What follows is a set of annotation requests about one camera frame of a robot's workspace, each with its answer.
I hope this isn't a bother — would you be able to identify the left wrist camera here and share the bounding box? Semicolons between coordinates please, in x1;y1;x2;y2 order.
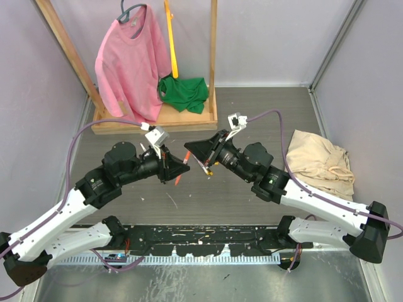
145;126;169;159

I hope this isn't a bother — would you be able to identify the pink shirt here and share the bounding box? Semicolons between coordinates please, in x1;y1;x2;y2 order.
94;5;171;123

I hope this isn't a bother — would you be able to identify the orange highlighter pen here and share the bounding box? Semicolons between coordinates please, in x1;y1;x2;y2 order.
174;151;191;186

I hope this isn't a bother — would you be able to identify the yellow hanger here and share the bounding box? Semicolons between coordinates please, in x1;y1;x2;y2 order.
164;0;179;79

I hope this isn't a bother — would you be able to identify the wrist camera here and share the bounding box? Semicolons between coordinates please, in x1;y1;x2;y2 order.
145;126;169;159
226;113;247;140

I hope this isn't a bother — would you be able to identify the grey clothes hanger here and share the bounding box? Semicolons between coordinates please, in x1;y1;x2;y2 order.
116;1;148;40

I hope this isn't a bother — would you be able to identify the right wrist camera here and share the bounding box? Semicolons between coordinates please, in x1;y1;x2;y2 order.
226;113;247;140

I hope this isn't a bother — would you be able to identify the wooden rack base tray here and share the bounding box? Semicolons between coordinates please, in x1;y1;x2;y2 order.
91;89;218;135

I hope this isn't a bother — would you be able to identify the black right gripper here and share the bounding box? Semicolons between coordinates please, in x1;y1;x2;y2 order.
184;129;253;182

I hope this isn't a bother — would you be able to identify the white marker orange tip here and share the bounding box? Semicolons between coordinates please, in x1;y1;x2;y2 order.
194;157;210;175

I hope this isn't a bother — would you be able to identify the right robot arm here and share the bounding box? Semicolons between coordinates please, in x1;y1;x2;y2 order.
184;130;390;264

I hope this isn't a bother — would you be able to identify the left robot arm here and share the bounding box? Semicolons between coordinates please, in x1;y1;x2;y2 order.
1;142;190;287

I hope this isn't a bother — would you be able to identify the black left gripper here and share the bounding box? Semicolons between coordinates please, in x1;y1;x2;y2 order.
118;143;190;186

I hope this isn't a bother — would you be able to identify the wooden rack right post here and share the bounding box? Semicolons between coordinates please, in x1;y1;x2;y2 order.
209;0;218;120

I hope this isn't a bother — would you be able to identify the green cloth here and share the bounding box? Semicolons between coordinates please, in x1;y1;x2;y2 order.
157;75;208;115

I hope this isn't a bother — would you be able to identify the beige cloth bag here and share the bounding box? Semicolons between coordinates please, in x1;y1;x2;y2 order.
285;130;355;201

